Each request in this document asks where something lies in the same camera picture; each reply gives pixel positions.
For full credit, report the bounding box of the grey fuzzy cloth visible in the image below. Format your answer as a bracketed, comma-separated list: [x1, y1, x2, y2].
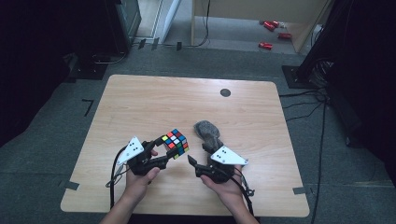
[192, 119, 226, 157]

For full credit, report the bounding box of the person's dark clothing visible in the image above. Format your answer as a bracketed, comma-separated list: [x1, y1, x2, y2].
[128, 214, 260, 224]

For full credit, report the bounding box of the person's right hand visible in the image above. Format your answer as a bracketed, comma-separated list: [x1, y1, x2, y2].
[199, 164, 250, 210]

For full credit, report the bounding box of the black looped floor cable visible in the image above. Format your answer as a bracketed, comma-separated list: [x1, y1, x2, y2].
[92, 50, 129, 65]

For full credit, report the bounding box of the dark curtain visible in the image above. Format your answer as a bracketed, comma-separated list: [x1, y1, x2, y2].
[0, 0, 108, 148]
[306, 0, 396, 186]

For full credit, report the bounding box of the white panel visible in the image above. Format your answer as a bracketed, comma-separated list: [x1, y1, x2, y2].
[153, 0, 182, 44]

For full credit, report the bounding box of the black flat floor plate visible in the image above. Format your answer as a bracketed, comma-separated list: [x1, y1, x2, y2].
[64, 52, 108, 84]

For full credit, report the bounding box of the person's left hand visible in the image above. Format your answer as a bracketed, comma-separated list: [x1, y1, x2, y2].
[123, 148, 162, 203]

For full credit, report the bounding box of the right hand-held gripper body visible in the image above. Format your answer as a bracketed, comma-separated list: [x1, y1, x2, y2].
[195, 145, 249, 184]

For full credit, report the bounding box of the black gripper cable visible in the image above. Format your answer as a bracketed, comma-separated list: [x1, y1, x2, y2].
[105, 145, 133, 210]
[233, 169, 257, 217]

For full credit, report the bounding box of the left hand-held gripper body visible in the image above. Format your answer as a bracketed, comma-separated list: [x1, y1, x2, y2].
[116, 135, 170, 177]

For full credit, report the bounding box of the bundle of coiled cables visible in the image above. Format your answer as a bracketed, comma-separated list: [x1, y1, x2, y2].
[310, 59, 334, 89]

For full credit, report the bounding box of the black cabinet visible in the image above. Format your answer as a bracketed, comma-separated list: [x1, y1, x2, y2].
[104, 0, 143, 54]

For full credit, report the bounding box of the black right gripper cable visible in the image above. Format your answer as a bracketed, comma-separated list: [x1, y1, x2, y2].
[233, 169, 257, 217]

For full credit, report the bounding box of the long black floor cable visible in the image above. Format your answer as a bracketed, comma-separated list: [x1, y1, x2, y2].
[310, 99, 328, 224]

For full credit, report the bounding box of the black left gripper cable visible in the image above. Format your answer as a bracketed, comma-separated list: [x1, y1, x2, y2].
[105, 145, 133, 210]

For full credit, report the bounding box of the multicoloured puzzle cube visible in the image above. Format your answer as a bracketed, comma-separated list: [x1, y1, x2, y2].
[161, 128, 191, 161]

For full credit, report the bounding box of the black stand base plate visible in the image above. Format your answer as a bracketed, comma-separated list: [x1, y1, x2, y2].
[281, 64, 316, 90]

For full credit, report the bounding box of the black hanging cable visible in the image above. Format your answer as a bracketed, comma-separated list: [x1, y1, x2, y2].
[183, 0, 212, 49]

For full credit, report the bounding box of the black angled floor tape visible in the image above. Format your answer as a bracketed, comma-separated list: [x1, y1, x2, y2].
[81, 98, 94, 118]

